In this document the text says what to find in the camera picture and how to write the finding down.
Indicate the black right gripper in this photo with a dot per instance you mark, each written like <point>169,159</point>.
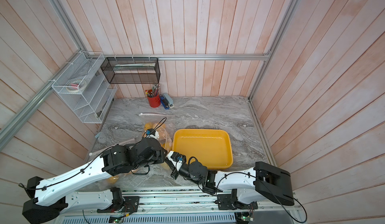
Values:
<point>172,165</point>

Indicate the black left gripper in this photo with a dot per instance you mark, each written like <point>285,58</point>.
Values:
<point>161,153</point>

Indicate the clear zipper bag pink zip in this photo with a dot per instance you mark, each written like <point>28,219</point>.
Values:
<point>120,159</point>

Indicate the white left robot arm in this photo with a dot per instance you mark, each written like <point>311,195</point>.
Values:
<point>50,197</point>

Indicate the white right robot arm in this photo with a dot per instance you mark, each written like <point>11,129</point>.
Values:
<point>237,189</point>

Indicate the yellow plastic tray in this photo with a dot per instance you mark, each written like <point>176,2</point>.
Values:
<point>211,147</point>

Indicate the red metal pencil bucket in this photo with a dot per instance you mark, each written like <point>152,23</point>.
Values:
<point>154,101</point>

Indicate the light blue stapler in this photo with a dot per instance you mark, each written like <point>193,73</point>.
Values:
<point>168,100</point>

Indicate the coloured pencils bunch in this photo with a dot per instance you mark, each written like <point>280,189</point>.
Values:
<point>153,92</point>

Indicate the tape roll on shelf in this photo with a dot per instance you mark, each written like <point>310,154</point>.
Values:
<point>76,86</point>

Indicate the white wire mesh shelf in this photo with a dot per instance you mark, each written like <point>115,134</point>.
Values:
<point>93,103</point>

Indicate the black mesh wall basket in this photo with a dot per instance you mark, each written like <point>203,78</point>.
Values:
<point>131,70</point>

